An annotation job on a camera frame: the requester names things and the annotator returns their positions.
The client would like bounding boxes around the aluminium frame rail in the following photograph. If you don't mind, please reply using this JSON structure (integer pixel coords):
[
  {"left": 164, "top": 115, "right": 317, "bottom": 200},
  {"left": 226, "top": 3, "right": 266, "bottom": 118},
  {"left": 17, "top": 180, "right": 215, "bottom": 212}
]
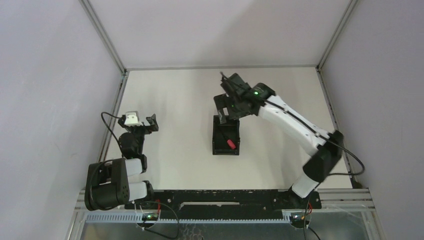
[
  {"left": 126, "top": 64, "right": 317, "bottom": 72},
  {"left": 78, "top": 0, "right": 130, "bottom": 163},
  {"left": 316, "top": 0, "right": 359, "bottom": 72}
]

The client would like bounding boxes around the aluminium frame rail right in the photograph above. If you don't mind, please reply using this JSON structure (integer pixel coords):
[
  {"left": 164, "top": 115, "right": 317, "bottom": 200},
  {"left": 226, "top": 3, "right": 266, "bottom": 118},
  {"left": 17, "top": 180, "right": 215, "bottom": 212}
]
[{"left": 316, "top": 0, "right": 359, "bottom": 72}]

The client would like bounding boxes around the aluminium frame rail left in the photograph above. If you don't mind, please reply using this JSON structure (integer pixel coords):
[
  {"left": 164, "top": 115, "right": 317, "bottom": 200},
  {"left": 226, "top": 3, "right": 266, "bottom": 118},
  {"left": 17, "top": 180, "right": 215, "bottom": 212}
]
[{"left": 78, "top": 0, "right": 130, "bottom": 163}]

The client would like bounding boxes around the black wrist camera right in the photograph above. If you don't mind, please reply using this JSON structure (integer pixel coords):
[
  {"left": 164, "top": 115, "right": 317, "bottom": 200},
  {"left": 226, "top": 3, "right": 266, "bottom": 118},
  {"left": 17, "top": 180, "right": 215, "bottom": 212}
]
[{"left": 219, "top": 71, "right": 251, "bottom": 98}]

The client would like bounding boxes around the red black screwdriver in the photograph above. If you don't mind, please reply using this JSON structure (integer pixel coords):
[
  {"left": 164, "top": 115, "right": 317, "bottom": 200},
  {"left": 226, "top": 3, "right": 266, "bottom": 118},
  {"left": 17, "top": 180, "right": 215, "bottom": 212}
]
[{"left": 221, "top": 131, "right": 237, "bottom": 150}]

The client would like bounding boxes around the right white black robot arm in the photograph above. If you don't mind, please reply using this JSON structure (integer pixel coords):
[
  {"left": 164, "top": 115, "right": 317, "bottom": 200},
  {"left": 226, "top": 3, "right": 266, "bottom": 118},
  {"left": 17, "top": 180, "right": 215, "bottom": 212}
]
[{"left": 213, "top": 80, "right": 343, "bottom": 208}]

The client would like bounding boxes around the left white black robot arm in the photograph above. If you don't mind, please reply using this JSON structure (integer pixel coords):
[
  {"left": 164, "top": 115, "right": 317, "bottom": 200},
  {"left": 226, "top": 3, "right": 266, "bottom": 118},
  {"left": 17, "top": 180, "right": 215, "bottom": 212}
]
[{"left": 84, "top": 112, "right": 159, "bottom": 211}]

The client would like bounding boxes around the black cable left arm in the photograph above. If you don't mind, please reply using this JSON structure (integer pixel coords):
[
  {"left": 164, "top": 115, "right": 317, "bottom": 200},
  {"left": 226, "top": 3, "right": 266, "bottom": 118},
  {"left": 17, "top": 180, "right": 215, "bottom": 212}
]
[{"left": 100, "top": 111, "right": 126, "bottom": 157}]

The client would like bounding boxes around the black plastic bin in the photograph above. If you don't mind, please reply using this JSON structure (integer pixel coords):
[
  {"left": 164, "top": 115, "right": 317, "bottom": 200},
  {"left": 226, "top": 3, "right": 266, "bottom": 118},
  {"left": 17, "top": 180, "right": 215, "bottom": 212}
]
[{"left": 212, "top": 115, "right": 241, "bottom": 156}]

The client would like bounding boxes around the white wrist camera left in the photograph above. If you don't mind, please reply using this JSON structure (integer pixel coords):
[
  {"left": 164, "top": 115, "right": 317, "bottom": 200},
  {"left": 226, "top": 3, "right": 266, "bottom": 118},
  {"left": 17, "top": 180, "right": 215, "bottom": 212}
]
[{"left": 124, "top": 111, "right": 140, "bottom": 127}]

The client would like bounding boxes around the aluminium frame rail back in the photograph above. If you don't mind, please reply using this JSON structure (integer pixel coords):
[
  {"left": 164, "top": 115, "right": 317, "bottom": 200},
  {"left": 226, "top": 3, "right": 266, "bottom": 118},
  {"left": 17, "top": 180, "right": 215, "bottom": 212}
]
[{"left": 126, "top": 64, "right": 317, "bottom": 72}]

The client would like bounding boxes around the white slotted cable duct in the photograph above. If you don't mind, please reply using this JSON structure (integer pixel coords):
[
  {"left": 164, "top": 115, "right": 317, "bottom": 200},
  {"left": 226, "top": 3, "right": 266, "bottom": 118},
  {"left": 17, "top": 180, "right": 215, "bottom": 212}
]
[{"left": 85, "top": 211, "right": 299, "bottom": 224}]

